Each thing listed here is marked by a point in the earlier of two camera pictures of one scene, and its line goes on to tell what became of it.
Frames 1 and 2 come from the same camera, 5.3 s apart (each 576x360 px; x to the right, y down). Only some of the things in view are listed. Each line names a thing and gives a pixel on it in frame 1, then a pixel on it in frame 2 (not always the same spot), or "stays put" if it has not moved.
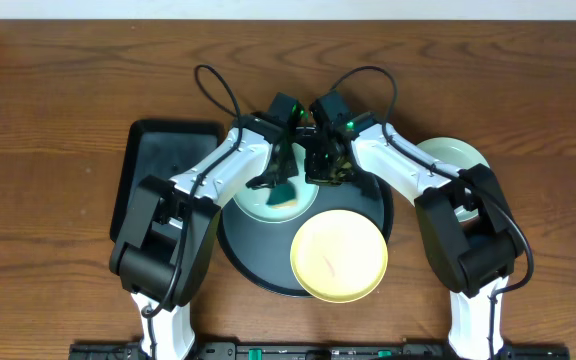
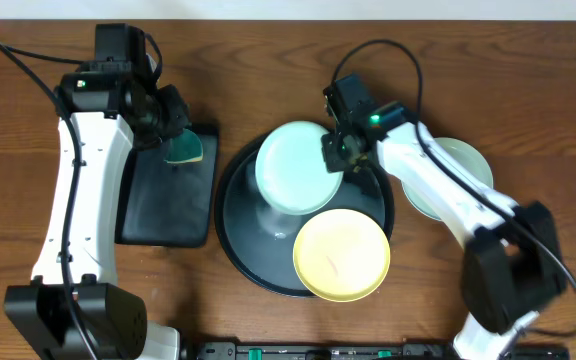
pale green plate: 460,154 stays put
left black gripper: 278,172 → 172,123
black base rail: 319,351 stays put
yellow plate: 339,256 stays put
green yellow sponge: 282,196 → 183,148
